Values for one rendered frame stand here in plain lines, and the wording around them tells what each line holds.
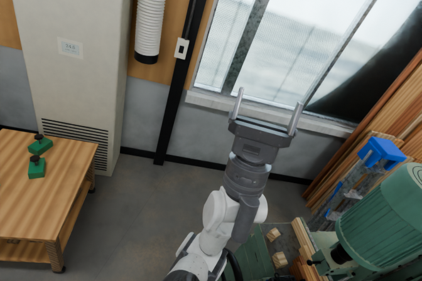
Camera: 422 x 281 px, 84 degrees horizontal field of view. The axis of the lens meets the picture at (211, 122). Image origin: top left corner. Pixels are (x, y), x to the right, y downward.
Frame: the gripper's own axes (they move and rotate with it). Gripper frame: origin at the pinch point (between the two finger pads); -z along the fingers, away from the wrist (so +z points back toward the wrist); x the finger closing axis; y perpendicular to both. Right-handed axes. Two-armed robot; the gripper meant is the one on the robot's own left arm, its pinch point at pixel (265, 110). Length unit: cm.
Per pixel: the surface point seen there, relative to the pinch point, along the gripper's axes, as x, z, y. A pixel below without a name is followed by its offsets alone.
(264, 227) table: 18, 64, -45
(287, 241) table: 30, 66, -44
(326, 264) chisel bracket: 38, 55, -26
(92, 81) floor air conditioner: -99, 32, -83
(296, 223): 33, 61, -51
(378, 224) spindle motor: 40, 27, -17
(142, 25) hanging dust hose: -74, -6, -92
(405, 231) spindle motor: 44, 25, -14
